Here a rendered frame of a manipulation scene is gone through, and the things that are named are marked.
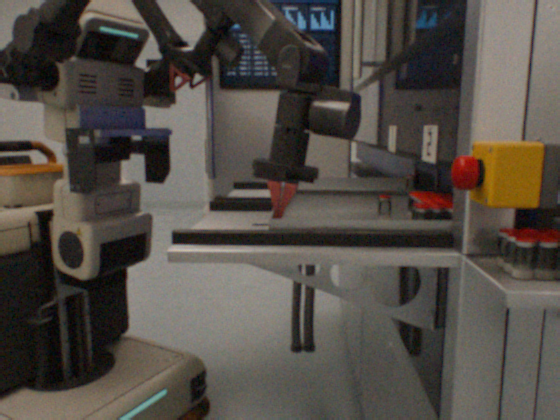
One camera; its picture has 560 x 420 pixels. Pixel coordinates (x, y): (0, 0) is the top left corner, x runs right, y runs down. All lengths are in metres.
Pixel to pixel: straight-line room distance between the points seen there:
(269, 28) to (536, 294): 0.50
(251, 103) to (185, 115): 4.74
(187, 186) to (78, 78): 5.13
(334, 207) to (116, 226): 0.65
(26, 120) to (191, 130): 2.14
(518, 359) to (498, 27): 0.43
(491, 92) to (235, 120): 1.10
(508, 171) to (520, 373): 0.31
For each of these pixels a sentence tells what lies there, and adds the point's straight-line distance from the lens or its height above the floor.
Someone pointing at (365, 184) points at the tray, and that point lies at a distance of 1.31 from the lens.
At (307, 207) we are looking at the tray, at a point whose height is 0.89.
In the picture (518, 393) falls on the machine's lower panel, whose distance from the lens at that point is 0.78.
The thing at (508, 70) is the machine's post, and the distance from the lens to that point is 0.68.
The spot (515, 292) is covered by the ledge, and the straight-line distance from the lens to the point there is 0.56.
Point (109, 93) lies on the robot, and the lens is 1.40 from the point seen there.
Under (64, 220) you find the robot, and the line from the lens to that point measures 1.40.
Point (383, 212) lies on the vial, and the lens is 0.87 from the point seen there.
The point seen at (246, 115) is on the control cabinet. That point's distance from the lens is 1.64.
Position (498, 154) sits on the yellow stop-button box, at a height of 1.02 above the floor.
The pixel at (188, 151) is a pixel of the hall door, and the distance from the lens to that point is 6.36.
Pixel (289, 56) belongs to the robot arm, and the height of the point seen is 1.15.
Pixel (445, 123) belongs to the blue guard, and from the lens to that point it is 0.77.
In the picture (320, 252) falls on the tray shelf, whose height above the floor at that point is 0.88.
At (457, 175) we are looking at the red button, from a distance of 0.59.
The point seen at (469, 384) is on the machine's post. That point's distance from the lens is 0.75.
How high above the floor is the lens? 1.05
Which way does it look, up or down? 10 degrees down
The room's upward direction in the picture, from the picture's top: straight up
